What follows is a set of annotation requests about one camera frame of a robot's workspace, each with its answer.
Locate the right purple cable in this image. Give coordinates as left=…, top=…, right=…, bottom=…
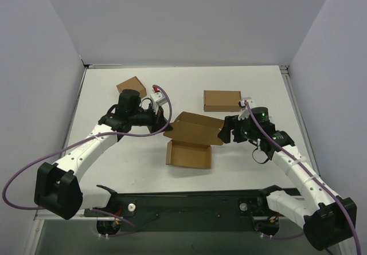
left=245, top=100, right=362, bottom=255

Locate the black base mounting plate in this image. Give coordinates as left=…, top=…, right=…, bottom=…
left=84, top=190, right=280, bottom=235

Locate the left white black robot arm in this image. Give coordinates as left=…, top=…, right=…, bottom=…
left=34, top=85, right=172, bottom=219

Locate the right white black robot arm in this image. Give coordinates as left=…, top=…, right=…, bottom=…
left=218, top=100, right=361, bottom=254

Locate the small square cardboard box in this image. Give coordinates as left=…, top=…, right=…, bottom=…
left=116, top=76, right=147, bottom=97

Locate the rectangular closed cardboard box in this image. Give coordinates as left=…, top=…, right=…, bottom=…
left=204, top=90, right=241, bottom=112

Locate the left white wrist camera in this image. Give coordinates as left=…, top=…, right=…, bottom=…
left=150, top=85, right=167, bottom=111

